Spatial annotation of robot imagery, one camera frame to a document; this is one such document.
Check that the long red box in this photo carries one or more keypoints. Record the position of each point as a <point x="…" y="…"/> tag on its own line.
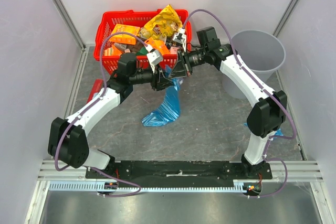
<point x="97" y="86"/>

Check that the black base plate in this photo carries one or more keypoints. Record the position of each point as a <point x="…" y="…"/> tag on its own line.
<point x="185" y="173"/>

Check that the yellow chips bag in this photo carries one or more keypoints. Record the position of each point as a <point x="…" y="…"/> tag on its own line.
<point x="164" y="24"/>

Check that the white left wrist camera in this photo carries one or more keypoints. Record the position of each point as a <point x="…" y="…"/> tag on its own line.
<point x="154" y="57"/>

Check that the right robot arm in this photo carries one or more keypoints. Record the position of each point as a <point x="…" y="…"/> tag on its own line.
<point x="267" y="106"/>

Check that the green packet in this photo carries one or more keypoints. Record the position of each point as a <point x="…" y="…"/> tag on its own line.
<point x="143" y="51"/>

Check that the grey slotted cable duct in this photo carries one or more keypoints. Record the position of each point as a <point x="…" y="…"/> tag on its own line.
<point x="114" y="187"/>

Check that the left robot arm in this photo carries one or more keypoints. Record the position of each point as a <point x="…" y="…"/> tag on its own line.
<point x="68" y="137"/>

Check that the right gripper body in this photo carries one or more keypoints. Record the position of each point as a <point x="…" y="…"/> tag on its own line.
<point x="181" y="62"/>

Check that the red plastic shopping basket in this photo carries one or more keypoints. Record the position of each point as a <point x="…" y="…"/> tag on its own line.
<point x="130" y="17"/>

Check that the orange snack box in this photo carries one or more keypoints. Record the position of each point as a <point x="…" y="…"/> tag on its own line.
<point x="125" y="34"/>

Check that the torn blue trash bag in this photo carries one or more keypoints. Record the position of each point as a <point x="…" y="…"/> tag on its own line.
<point x="169" y="110"/>

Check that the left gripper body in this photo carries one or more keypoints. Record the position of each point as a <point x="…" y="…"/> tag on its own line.
<point x="155" y="82"/>

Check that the small orange carton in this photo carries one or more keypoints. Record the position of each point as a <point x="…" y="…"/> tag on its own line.
<point x="158" y="45"/>

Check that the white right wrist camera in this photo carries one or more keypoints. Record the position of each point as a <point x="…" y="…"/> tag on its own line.
<point x="180" y="38"/>

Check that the grey plastic trash bin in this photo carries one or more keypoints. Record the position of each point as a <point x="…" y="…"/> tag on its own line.
<point x="259" y="52"/>

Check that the blue trash bag roll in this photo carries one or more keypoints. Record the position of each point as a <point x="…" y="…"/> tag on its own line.
<point x="277" y="133"/>

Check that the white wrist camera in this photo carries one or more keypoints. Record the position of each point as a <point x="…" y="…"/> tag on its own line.
<point x="154" y="57"/>
<point x="180" y="38"/>

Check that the orange striped packet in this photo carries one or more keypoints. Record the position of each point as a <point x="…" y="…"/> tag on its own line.
<point x="112" y="51"/>

